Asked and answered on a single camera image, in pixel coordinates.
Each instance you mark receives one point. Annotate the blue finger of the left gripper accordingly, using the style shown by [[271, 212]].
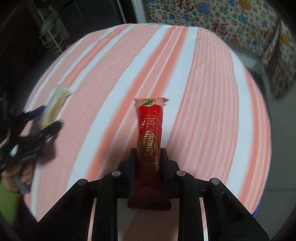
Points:
[[36, 141], [31, 115]]

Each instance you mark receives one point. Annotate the person left hand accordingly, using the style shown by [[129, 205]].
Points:
[[18, 178]]

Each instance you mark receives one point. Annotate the floral patterned counter curtain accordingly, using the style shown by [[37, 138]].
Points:
[[250, 26]]

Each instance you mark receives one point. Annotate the striped orange white tablecloth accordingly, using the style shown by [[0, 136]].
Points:
[[165, 136]]

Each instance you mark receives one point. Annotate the yellow white snack packet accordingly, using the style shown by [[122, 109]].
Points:
[[54, 106]]

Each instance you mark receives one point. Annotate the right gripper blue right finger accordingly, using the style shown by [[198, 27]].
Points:
[[208, 210]]

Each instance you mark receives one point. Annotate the long red snack wrapper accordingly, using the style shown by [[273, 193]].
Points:
[[148, 191]]

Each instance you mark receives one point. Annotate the white storage rack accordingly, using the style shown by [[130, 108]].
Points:
[[50, 34]]

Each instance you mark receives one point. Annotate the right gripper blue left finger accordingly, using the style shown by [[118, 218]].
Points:
[[88, 210]]

